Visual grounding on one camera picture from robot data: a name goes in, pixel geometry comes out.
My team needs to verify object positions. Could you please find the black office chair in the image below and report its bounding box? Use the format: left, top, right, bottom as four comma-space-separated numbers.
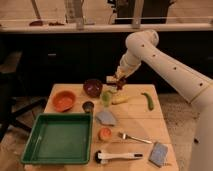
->
0, 52, 46, 139

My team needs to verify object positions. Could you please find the cream block on table edge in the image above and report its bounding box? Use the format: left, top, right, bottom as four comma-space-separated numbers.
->
106, 76, 117, 84

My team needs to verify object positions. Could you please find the silver fork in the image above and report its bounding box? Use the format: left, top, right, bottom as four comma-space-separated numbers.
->
118, 132, 152, 144

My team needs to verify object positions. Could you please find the blue sponge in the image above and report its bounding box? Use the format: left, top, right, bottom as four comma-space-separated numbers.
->
148, 142, 168, 167

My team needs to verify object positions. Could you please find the dark red grape bunch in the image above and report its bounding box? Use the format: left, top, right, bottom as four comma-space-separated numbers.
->
116, 79, 126, 90

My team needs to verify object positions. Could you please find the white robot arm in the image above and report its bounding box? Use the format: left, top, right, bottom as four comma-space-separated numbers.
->
115, 30, 213, 171

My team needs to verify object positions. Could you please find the green plastic tray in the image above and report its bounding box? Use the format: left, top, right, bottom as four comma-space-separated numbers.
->
21, 114, 93, 165

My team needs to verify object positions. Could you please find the blue grey cloth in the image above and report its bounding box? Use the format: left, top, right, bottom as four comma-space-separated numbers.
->
96, 110, 116, 126

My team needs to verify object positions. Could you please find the orange bowl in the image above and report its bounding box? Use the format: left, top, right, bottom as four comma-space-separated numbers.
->
52, 91, 76, 112

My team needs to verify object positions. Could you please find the orange round fruit toy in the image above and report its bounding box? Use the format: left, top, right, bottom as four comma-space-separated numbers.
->
98, 128, 112, 141

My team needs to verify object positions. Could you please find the small dark metal cup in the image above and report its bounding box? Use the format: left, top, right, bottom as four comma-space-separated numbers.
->
82, 101, 94, 113

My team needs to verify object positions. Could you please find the yellow banana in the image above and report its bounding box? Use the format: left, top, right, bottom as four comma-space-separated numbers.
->
111, 95, 130, 105

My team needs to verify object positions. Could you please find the green pepper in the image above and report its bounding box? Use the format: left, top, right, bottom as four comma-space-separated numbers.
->
141, 93, 154, 111

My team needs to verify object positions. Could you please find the green plastic cup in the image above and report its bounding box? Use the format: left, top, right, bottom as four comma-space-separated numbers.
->
101, 91, 111, 107

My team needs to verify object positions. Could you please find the white handled dish brush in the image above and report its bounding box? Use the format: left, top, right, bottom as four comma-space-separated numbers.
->
94, 151, 143, 164

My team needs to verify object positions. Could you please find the pale green round slice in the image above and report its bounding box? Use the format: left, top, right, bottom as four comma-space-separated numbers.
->
108, 87, 118, 94

